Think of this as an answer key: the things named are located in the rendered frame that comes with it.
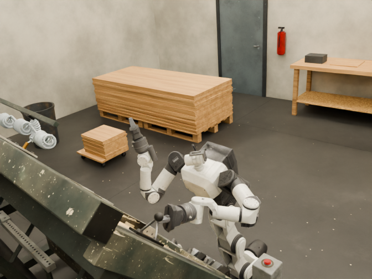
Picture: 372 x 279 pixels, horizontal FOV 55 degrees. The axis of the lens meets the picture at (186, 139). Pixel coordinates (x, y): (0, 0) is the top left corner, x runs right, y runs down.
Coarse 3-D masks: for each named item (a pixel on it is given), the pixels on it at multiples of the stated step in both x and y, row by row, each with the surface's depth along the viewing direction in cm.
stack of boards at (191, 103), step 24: (120, 72) 693; (144, 72) 678; (168, 72) 664; (96, 96) 681; (120, 96) 633; (144, 96) 594; (168, 96) 555; (192, 96) 523; (216, 96) 570; (120, 120) 665; (144, 120) 617; (168, 120) 578; (192, 120) 543; (216, 120) 583
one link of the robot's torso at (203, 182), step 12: (192, 144) 221; (204, 144) 224; (216, 144) 220; (216, 156) 213; (228, 156) 212; (192, 168) 212; (204, 168) 209; (216, 168) 206; (228, 168) 215; (192, 180) 210; (204, 180) 204; (216, 180) 203; (204, 192) 208; (216, 192) 206
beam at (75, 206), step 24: (0, 144) 133; (0, 168) 125; (24, 168) 117; (48, 168) 111; (48, 192) 104; (72, 192) 99; (72, 216) 94; (96, 216) 92; (120, 216) 98; (96, 240) 94
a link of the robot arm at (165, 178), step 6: (162, 174) 225; (168, 174) 224; (156, 180) 227; (162, 180) 224; (168, 180) 225; (156, 186) 225; (162, 186) 224; (156, 192) 222; (162, 192) 224; (150, 198) 220; (156, 198) 223
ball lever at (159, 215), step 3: (156, 213) 144; (159, 213) 143; (156, 216) 143; (159, 216) 142; (162, 216) 143; (156, 219) 143; (159, 219) 142; (162, 219) 143; (150, 222) 145; (153, 222) 144; (147, 225) 144; (144, 228) 145; (138, 231) 144; (141, 231) 145
